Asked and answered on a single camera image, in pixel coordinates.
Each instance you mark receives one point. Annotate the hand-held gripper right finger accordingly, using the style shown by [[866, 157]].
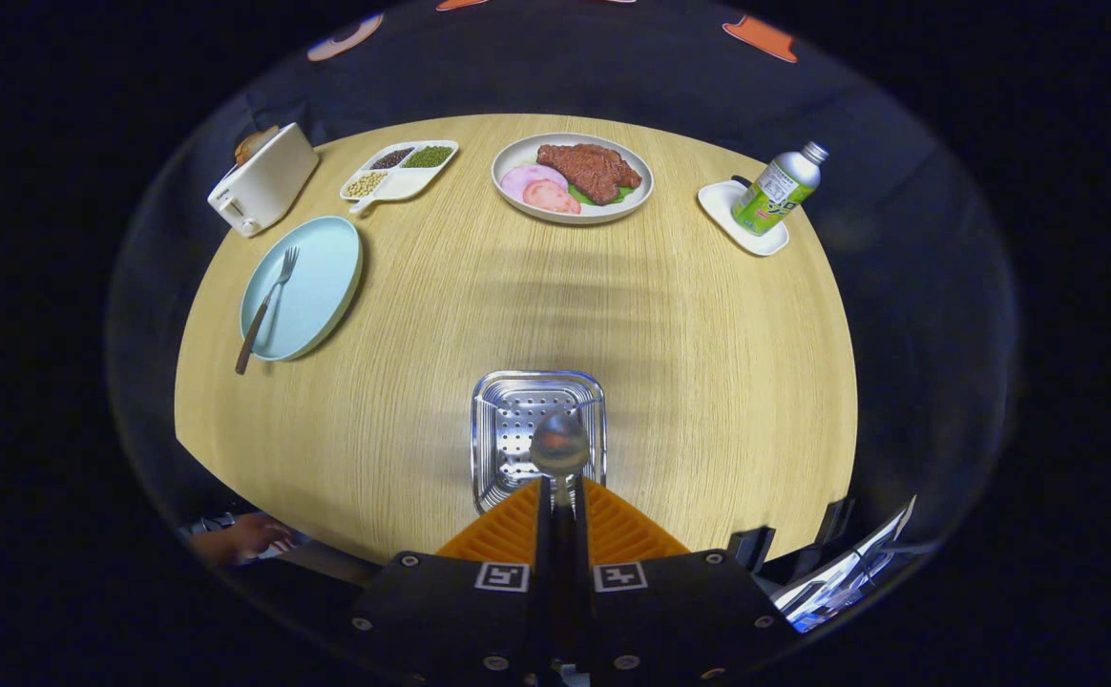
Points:
[[582, 544]]

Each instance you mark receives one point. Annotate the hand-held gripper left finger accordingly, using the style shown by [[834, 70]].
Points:
[[544, 544]]

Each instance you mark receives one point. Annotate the metal fork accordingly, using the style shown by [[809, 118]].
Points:
[[264, 305]]

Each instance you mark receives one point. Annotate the perforated metal basket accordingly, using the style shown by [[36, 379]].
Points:
[[503, 429]]

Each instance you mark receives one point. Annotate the black stand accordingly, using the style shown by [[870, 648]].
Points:
[[751, 549]]

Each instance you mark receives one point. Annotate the pink ham slice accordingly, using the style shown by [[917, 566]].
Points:
[[554, 197], [527, 176]]

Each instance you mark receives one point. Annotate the light blue plate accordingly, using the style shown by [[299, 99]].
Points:
[[322, 277]]

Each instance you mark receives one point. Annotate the green lettuce leaf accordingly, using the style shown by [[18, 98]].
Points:
[[618, 196]]

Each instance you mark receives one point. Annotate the small white rectangular tray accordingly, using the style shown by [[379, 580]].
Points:
[[720, 205]]

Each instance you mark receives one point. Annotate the brown steak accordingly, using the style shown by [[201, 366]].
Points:
[[589, 170]]

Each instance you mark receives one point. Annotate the white divided dish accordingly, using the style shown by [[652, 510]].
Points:
[[408, 183]]

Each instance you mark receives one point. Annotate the round white food plate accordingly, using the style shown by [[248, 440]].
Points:
[[517, 151]]

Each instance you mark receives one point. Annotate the pile of pale beans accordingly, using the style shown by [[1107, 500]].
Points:
[[366, 184]]

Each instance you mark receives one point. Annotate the green label metal bottle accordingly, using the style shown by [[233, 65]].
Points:
[[777, 191]]

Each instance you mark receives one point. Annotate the pile of green beans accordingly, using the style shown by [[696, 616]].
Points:
[[429, 156]]

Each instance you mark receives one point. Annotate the pile of dark beans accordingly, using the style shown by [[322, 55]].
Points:
[[391, 158]]

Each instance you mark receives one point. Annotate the white toaster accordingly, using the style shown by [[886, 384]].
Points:
[[264, 186]]

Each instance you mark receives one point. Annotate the toasted bread slice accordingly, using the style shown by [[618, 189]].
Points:
[[255, 143]]

